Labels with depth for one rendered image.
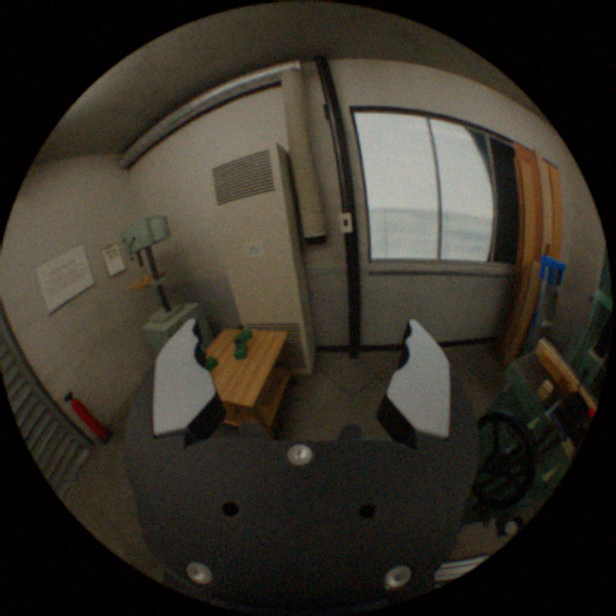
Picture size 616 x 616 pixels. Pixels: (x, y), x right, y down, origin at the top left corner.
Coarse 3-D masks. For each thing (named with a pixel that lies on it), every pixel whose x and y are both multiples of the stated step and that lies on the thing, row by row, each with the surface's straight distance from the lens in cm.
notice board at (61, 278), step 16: (64, 256) 234; (80, 256) 238; (48, 272) 230; (64, 272) 232; (80, 272) 235; (48, 288) 228; (64, 288) 230; (80, 288) 233; (48, 304) 227; (64, 304) 229
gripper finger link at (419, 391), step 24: (408, 336) 12; (408, 360) 9; (432, 360) 10; (408, 384) 8; (432, 384) 9; (384, 408) 8; (408, 408) 7; (432, 408) 8; (408, 432) 7; (432, 432) 7
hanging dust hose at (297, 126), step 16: (288, 80) 172; (288, 96) 162; (304, 96) 167; (288, 112) 154; (304, 112) 156; (288, 128) 151; (304, 128) 147; (304, 144) 142; (304, 160) 137; (304, 176) 134; (304, 192) 133; (304, 208) 133; (320, 208) 135; (304, 224) 134; (320, 224) 133; (320, 240) 133
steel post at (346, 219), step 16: (320, 64) 188; (320, 80) 178; (336, 96) 168; (336, 112) 160; (336, 128) 154; (336, 144) 147; (336, 160) 145; (352, 192) 142; (352, 208) 141; (352, 224) 141; (352, 240) 143; (352, 256) 145; (352, 272) 148; (352, 288) 153; (352, 304) 158; (352, 320) 166; (352, 336) 175; (352, 352) 186
